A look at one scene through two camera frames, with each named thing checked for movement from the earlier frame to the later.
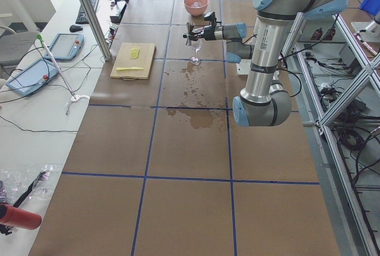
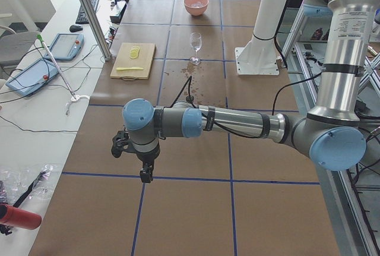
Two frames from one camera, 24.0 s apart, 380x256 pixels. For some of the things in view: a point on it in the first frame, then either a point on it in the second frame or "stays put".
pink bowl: [196, 5] stays put
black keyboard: [82, 17] stays put
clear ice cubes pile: [196, 4] stays put
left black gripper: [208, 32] -> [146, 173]
